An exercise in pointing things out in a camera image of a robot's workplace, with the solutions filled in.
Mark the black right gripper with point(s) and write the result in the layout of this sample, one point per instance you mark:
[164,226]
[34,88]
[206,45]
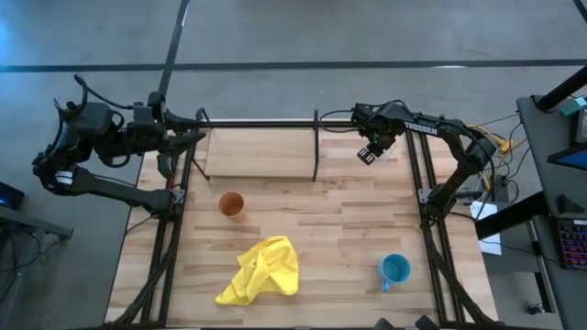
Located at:
[383,124]

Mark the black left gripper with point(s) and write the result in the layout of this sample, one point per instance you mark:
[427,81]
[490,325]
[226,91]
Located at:
[144,133]

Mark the orange cup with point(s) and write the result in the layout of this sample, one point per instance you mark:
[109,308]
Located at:
[231,204]

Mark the blue mug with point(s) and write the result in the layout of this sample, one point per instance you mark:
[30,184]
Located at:
[395,268]

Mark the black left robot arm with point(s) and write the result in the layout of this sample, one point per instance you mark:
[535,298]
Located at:
[114,192]

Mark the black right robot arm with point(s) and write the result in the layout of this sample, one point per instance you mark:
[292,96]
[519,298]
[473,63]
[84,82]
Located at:
[458,133]

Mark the white paper sheet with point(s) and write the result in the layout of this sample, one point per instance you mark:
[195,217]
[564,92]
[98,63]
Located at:
[483,210]

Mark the yellow cloth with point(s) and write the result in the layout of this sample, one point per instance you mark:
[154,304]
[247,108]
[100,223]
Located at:
[263,270]

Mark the grey side desk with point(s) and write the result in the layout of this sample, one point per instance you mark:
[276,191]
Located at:
[36,222]

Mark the black device with blue light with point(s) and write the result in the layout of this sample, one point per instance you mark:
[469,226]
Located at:
[9,194]

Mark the tablet with blue screen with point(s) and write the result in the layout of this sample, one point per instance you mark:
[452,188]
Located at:
[575,159]

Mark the teal box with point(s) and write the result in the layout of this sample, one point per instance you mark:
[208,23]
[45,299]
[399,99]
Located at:
[573,106]

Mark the backlit keyboard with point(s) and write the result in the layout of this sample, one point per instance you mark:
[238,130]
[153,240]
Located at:
[573,243]

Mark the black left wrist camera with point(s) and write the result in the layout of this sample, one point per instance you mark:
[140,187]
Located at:
[157,105]

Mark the black aluminium frame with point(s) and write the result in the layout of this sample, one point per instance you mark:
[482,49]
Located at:
[275,124]

